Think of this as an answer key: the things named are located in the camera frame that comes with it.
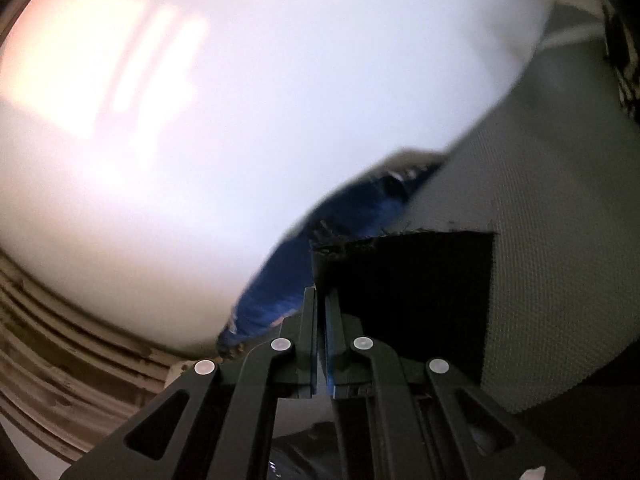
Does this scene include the black pants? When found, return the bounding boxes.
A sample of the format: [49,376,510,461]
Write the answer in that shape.
[310,230,497,388]

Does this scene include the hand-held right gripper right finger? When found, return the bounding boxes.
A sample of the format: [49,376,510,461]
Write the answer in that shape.
[324,291,581,480]

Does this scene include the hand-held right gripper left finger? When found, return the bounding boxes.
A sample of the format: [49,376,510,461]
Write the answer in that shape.
[60,286,319,480]

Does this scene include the white wall radiator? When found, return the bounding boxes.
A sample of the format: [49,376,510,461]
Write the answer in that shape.
[0,250,181,461]

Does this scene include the blue floral blanket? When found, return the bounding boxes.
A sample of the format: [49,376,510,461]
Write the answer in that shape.
[215,157,448,361]

